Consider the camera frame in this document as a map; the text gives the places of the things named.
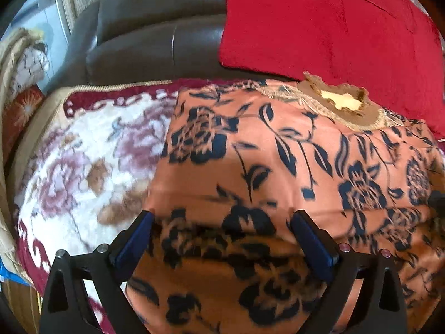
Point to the orange black floral blouse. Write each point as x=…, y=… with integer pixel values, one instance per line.
x=237, y=162

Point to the dark brown leather sofa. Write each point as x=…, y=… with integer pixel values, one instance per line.
x=116, y=42

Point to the silver refrigerator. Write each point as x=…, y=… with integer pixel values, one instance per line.
x=44, y=17

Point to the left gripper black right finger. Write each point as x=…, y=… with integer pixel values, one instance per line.
x=380, y=305

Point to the large red cushion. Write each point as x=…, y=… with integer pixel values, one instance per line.
x=389, y=47

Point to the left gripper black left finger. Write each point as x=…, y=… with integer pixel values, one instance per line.
x=65, y=307

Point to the floral plush sofa blanket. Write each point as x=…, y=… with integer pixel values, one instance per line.
x=82, y=167

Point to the white patterned cloth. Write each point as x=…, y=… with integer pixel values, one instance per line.
x=30, y=68

